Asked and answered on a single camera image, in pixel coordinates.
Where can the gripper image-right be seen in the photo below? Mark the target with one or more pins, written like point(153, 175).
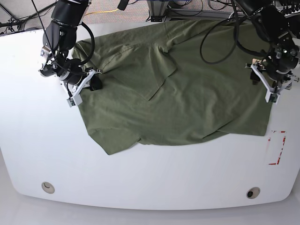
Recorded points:
point(275, 78)

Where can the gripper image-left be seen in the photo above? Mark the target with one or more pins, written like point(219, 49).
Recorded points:
point(75, 83)

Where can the olive green T-shirt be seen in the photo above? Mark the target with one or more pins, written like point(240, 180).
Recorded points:
point(160, 88)

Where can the red tape rectangle marking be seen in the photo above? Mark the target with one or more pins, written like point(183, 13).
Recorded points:
point(275, 146)

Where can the black tripod leg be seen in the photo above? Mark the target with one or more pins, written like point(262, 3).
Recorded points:
point(25, 14)

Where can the left grey table grommet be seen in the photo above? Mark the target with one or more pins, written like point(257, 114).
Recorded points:
point(48, 187)

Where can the grey table grommet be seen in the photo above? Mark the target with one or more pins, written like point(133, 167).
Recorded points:
point(48, 187)
point(253, 193)

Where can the right grey table grommet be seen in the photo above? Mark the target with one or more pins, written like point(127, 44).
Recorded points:
point(253, 193)

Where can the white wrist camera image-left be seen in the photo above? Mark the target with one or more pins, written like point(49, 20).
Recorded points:
point(74, 100)

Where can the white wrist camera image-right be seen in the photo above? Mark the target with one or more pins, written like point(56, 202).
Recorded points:
point(272, 97)

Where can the aluminium frame stand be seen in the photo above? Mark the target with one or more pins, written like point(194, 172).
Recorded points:
point(158, 10)

